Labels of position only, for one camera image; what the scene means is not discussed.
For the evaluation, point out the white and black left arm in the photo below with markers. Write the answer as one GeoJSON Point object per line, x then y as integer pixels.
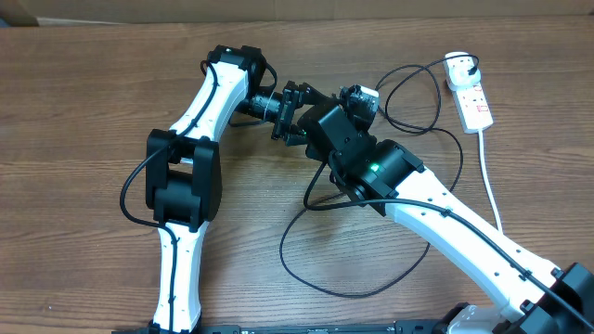
{"type": "Point", "coordinates": [183, 173]}

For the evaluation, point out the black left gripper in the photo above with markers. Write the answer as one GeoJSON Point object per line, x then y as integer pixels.
{"type": "Point", "coordinates": [293, 134]}

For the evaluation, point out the white power strip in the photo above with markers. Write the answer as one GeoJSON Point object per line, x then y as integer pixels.
{"type": "Point", "coordinates": [473, 110]}

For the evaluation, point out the white charger plug adapter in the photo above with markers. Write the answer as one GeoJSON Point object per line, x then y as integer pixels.
{"type": "Point", "coordinates": [461, 70]}

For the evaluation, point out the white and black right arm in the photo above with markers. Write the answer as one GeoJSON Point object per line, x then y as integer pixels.
{"type": "Point", "coordinates": [530, 294]}

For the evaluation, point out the brown cardboard backdrop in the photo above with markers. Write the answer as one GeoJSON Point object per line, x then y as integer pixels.
{"type": "Point", "coordinates": [33, 12]}

